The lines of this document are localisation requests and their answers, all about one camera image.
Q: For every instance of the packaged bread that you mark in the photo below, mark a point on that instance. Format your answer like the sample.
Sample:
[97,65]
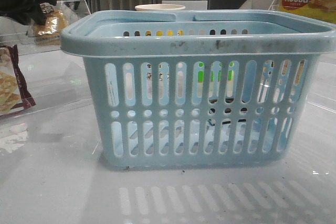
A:
[48,34]

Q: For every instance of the tissue pack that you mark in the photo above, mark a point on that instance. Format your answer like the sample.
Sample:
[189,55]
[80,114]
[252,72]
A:
[227,111]

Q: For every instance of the light blue plastic basket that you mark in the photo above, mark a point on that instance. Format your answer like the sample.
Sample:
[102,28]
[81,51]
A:
[151,76]

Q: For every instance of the clear acrylic shelf left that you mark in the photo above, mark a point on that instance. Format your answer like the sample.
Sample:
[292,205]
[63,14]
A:
[14,33]

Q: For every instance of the brown cracker snack package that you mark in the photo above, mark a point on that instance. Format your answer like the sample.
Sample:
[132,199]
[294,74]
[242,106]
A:
[15,96]

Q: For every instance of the cream paper cup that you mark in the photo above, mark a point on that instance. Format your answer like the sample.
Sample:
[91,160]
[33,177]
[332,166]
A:
[159,7]

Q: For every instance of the clear acrylic stand right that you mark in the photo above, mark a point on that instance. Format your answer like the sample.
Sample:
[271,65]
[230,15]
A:
[274,5]

